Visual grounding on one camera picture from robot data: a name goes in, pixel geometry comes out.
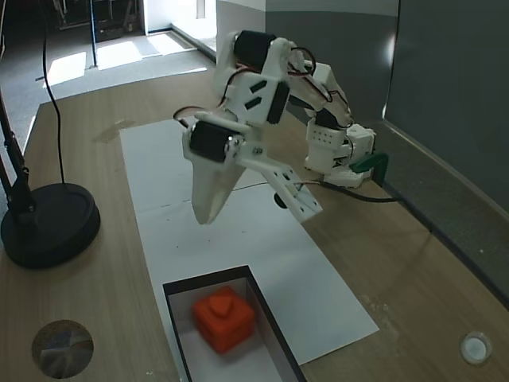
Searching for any green table clamp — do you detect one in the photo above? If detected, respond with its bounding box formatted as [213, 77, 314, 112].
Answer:
[349, 152, 390, 182]

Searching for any black desk lamp stand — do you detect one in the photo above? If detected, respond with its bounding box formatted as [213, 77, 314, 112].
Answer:
[0, 89, 102, 271]

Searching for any clear tape strip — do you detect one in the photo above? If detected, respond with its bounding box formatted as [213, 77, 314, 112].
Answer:
[91, 118, 138, 144]

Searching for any blue pole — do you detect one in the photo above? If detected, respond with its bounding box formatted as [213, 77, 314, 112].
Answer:
[89, 0, 100, 67]

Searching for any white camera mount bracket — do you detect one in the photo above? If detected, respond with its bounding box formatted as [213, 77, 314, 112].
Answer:
[238, 157, 323, 223]

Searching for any orange cube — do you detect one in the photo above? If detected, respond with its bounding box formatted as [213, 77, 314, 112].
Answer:
[192, 285, 257, 356]

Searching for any black lamp cable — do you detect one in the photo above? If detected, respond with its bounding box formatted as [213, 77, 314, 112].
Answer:
[39, 0, 67, 185]

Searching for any white round table cap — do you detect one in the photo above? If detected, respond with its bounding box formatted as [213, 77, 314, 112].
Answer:
[458, 329, 494, 365]

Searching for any white paper sheet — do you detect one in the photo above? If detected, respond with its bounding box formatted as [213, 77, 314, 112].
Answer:
[133, 182, 381, 382]
[119, 117, 275, 210]

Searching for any dark brown open box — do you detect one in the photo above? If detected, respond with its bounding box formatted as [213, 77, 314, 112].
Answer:
[161, 264, 308, 382]

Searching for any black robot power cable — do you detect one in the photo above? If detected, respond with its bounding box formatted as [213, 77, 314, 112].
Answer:
[317, 179, 410, 206]

